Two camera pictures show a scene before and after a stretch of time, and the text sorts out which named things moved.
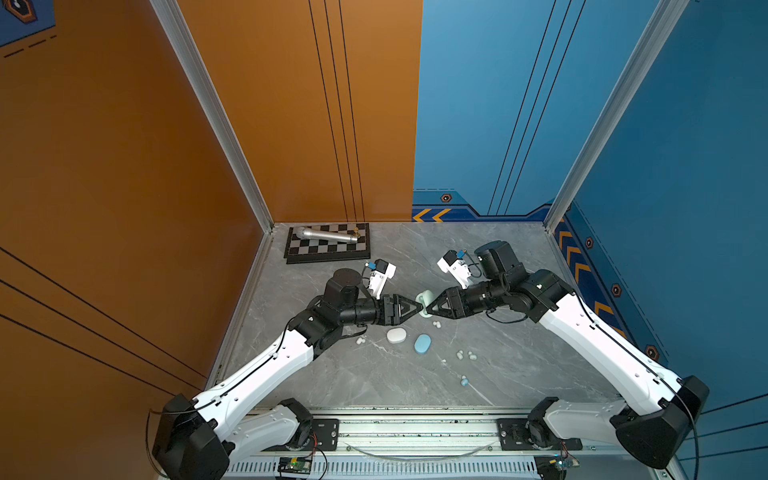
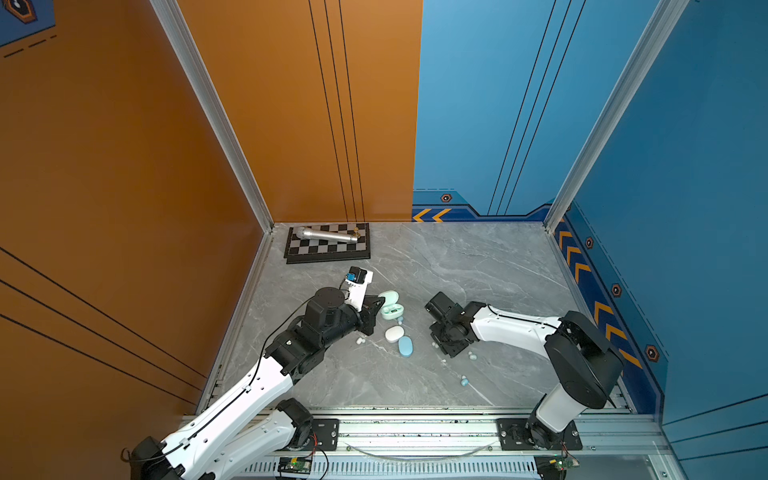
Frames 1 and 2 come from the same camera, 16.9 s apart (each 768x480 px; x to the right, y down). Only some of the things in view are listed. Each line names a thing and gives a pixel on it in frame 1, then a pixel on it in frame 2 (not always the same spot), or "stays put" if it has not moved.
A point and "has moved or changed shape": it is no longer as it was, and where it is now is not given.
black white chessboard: (300, 250) stays put
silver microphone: (309, 233) stays put
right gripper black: (455, 302) to (449, 350)
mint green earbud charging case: (425, 298) has moved or changed shape
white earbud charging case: (396, 335) stays put
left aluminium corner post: (181, 37) stays put
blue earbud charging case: (422, 343) to (406, 346)
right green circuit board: (562, 462) stays put
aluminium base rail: (433, 445) stays put
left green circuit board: (298, 465) stays put
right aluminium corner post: (650, 45) stays put
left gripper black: (393, 318) to (368, 313)
